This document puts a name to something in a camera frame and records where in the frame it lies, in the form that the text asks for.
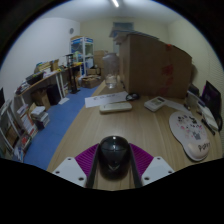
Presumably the large brown cardboard box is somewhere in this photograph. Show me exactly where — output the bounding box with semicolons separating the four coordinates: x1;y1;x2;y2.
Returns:
113;31;193;100

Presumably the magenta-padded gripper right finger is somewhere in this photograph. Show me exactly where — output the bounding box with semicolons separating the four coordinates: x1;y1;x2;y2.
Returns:
128;143;175;188

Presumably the tall cardboard box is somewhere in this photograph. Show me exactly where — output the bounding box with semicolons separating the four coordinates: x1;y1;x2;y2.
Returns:
93;49;109;70

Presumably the black chair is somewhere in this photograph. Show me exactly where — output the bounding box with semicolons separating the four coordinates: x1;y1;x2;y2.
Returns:
201;80;223;118

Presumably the long wooden side desk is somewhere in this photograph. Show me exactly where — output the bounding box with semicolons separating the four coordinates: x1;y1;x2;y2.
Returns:
14;63;84;108

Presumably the white book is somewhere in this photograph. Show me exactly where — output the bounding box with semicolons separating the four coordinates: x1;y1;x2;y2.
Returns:
196;99;220;132

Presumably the wall window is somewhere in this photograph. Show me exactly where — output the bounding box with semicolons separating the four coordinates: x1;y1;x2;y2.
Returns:
112;21;135;33

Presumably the black computer tower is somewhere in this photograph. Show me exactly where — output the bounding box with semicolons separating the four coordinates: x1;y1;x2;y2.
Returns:
46;83;63;106

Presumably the clear glass jar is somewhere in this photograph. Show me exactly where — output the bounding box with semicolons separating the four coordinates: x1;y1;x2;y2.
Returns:
102;52;120;90

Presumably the low white bookshelf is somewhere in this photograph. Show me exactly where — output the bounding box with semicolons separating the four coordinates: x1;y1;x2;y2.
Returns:
0;99;39;162

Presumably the black stand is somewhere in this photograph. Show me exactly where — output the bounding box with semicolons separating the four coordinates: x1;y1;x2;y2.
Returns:
65;53;81;95

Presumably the black computer mouse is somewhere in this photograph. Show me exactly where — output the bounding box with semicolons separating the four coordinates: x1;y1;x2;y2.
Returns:
98;135;132;181

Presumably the white remote with display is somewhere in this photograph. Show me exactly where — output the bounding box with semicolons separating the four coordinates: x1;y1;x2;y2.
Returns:
143;96;167;113

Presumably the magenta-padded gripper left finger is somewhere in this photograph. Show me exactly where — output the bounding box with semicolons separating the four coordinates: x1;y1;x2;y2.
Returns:
52;143;101;190

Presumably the blue and white shelf unit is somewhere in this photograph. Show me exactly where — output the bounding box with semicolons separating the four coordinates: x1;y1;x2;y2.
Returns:
69;35;95;77

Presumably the white printed mouse pad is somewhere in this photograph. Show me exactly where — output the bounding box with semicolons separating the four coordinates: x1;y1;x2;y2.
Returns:
168;110;212;163

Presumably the open cardboard box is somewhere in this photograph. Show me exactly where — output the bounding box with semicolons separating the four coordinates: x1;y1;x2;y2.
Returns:
81;74;103;90

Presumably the stack of books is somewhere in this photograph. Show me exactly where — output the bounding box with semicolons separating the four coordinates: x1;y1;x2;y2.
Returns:
29;105;51;130

